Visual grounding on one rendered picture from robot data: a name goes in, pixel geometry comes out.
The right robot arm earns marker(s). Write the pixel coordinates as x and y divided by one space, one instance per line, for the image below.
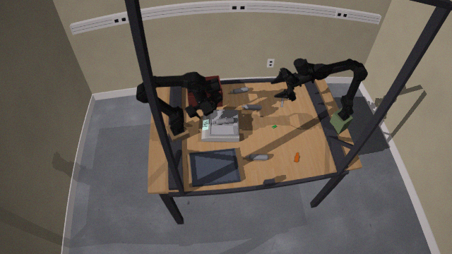
320 71

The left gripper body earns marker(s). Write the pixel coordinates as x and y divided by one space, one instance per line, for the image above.
216 96

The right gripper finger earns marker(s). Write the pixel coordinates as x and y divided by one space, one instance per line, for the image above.
278 79
282 95

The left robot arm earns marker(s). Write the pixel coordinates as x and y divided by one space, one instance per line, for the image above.
193 82

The grey gas cylinder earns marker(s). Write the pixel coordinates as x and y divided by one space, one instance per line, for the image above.
224 121
258 157
252 106
239 90

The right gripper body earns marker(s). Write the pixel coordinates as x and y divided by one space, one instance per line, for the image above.
290 92

